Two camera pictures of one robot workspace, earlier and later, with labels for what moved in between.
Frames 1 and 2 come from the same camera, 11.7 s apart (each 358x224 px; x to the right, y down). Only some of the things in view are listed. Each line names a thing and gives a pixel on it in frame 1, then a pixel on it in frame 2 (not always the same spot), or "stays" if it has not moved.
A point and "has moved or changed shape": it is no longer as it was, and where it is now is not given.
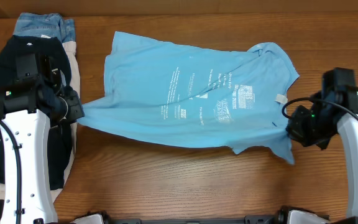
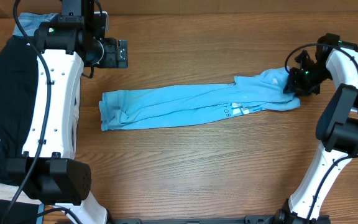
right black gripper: (295, 129) → (294, 88)
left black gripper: (76, 110) → (111, 60)
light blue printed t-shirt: (234, 98) has moved or changed shape
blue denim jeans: (46, 24) stays
